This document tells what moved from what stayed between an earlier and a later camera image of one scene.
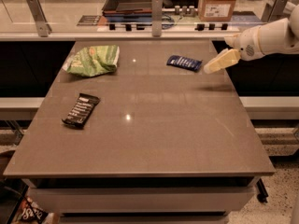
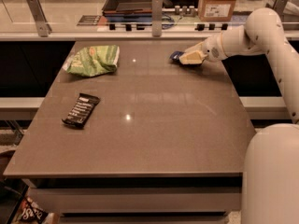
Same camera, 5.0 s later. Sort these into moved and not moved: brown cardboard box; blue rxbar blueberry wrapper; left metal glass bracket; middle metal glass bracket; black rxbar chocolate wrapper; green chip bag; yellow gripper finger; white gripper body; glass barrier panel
Moved: white gripper body; yellow gripper finger; blue rxbar blueberry wrapper
Not moved: black rxbar chocolate wrapper; glass barrier panel; green chip bag; middle metal glass bracket; brown cardboard box; left metal glass bracket
